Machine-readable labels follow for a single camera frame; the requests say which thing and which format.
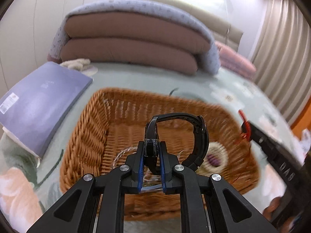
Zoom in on red braided cord bracelet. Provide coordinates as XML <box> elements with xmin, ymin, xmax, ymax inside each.
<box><xmin>234</xmin><ymin>109</ymin><xmax>252</xmax><ymax>183</ymax></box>

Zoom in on cream bead bracelet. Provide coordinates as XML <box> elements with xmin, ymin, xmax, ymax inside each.
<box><xmin>197</xmin><ymin>141</ymin><xmax>229</xmax><ymax>175</ymax></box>

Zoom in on purple spiral hair tie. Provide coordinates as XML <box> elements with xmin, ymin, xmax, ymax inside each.
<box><xmin>206</xmin><ymin>154</ymin><xmax>223</xmax><ymax>168</ymax></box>

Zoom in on clear crystal bead bracelet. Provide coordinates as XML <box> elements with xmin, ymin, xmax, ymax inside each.
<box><xmin>110</xmin><ymin>146</ymin><xmax>185</xmax><ymax>192</ymax></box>

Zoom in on black wrist watch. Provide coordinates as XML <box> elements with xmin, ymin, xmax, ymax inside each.
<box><xmin>143</xmin><ymin>113</ymin><xmax>209</xmax><ymax>175</ymax></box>

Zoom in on person's right hand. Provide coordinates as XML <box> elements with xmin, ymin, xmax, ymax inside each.
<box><xmin>263</xmin><ymin>197</ymin><xmax>281</xmax><ymax>221</ymax></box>

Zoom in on white plastic bag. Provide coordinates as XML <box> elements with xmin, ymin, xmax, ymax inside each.
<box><xmin>297</xmin><ymin>129</ymin><xmax>311</xmax><ymax>165</ymax></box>

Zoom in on floral green bedspread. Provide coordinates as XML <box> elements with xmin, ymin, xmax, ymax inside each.
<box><xmin>1</xmin><ymin>63</ymin><xmax>305</xmax><ymax>232</ymax></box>

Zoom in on brown wicker basket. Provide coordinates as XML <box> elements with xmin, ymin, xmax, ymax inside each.
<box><xmin>59</xmin><ymin>87</ymin><xmax>260</xmax><ymax>222</ymax></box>

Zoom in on beige pleated curtain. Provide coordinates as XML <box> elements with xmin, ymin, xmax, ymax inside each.
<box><xmin>252</xmin><ymin>0</ymin><xmax>310</xmax><ymax>125</ymax></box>

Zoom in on folded pink blanket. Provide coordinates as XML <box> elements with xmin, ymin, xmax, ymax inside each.
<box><xmin>215</xmin><ymin>41</ymin><xmax>256</xmax><ymax>81</ymax></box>

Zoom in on grey blue patterned blanket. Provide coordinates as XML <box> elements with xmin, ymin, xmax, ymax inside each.
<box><xmin>47</xmin><ymin>0</ymin><xmax>221</xmax><ymax>75</ymax></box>

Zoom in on blue grey book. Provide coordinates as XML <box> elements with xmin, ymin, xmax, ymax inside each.
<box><xmin>1</xmin><ymin>62</ymin><xmax>93</xmax><ymax>159</ymax></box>

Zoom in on beige upholstered headboard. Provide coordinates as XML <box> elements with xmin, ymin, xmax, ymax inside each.
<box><xmin>150</xmin><ymin>0</ymin><xmax>243</xmax><ymax>51</ymax></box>

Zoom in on folded brown quilt stack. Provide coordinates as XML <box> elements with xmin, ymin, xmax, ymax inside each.
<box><xmin>60</xmin><ymin>12</ymin><xmax>211</xmax><ymax>75</ymax></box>

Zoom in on white wardrobe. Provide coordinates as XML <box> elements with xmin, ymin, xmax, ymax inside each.
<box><xmin>1</xmin><ymin>0</ymin><xmax>84</xmax><ymax>95</ymax></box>

